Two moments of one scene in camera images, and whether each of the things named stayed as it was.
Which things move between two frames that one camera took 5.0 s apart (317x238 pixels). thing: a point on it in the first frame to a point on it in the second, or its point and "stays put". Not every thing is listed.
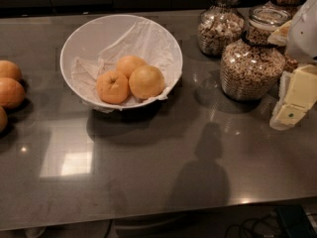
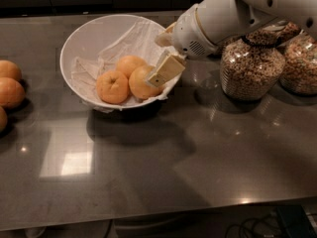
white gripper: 304,34 to 187,34
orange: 112,87 stays put
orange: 146,81 stays put
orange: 10,69 stays put
